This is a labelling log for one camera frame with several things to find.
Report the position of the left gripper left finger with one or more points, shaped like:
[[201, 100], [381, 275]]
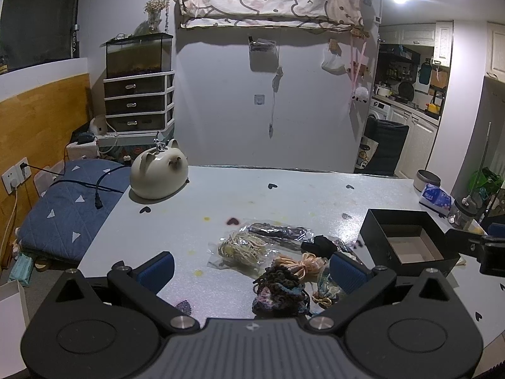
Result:
[[137, 289]]

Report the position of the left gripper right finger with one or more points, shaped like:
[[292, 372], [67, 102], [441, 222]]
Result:
[[364, 288]]

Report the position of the blue floral fabric scrunchie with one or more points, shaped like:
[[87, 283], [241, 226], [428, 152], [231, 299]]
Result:
[[326, 292]]

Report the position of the peach satin scrunchie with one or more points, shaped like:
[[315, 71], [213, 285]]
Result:
[[306, 269]]

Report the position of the dark crochet scrunchie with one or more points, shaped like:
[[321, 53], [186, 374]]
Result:
[[280, 294]]

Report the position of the bag of black cords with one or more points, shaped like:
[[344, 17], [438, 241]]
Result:
[[288, 237]]

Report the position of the bag of beige cords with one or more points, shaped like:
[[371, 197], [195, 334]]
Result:
[[242, 251]]

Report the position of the glass jar black lid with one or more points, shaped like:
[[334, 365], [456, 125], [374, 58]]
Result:
[[462, 212]]

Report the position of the black velvet scrunchie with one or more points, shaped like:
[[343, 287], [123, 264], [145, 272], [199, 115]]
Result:
[[320, 246]]

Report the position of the black open storage box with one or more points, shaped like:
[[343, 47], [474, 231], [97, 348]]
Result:
[[407, 241]]

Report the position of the green plant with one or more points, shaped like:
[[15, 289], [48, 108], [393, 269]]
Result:
[[484, 184]]

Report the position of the blue tissue pack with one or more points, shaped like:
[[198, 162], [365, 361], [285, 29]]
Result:
[[436, 199]]

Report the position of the grey round tin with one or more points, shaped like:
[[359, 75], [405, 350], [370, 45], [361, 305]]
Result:
[[424, 177]]

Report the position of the blue quilted cushion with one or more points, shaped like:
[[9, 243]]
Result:
[[64, 222]]

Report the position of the white cat-shaped ceramic container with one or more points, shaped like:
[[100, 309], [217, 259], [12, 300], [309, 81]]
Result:
[[159, 172]]

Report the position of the white tote bag cartoon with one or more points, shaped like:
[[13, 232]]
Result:
[[367, 149]]

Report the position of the dark fabric chair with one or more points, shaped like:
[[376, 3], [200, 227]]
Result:
[[391, 137]]

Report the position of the white washing machine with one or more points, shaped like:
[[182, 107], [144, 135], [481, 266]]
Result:
[[379, 110]]

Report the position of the white drawer cabinet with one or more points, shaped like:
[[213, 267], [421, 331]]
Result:
[[140, 103]]

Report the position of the glass fish tank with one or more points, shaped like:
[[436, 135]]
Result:
[[138, 55]]

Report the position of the dried flower bouquet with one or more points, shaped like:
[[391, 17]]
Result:
[[154, 9]]

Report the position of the white wall socket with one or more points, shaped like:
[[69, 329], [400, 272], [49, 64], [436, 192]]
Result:
[[16, 175]]

